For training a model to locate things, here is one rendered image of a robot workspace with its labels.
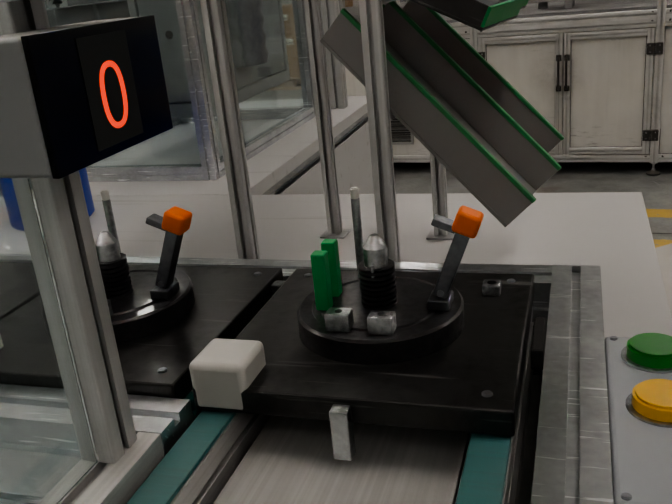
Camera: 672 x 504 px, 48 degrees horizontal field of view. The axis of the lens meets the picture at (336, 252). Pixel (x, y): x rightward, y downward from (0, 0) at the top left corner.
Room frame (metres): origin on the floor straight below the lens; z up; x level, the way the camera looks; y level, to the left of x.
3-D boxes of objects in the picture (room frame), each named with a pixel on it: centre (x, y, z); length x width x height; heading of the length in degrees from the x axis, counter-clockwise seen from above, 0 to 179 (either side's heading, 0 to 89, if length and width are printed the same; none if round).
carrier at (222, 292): (0.67, 0.21, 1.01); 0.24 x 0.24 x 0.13; 71
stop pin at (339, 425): (0.47, 0.01, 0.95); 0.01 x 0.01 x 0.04; 71
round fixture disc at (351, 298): (0.59, -0.03, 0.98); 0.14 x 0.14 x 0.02
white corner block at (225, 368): (0.53, 0.09, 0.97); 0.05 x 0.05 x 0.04; 71
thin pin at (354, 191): (0.65, -0.02, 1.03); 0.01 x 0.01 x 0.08
